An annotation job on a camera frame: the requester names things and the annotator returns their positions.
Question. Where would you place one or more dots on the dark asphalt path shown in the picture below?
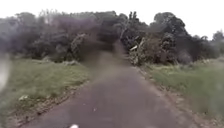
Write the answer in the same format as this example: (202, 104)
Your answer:
(116, 103)

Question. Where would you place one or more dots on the green grass verge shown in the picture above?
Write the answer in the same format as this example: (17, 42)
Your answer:
(193, 81)

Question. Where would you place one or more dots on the dense wood of trees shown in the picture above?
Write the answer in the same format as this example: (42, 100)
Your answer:
(50, 36)

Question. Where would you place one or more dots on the robot's own part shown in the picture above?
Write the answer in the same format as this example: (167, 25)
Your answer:
(74, 126)

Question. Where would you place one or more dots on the green grass field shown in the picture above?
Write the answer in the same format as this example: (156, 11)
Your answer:
(36, 78)

